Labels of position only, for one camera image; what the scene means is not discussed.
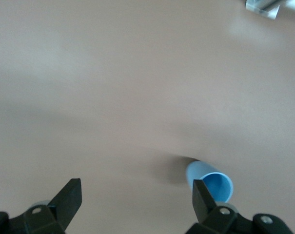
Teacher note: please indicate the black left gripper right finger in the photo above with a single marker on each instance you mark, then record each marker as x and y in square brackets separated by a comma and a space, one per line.
[210, 214]

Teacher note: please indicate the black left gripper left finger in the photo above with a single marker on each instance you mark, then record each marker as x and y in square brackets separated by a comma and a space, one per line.
[59, 207]

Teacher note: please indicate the silver metal bracket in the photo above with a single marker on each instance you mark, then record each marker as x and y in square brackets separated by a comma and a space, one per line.
[261, 7]

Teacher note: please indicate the blue plastic cup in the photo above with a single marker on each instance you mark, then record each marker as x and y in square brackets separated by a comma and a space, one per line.
[219, 186]

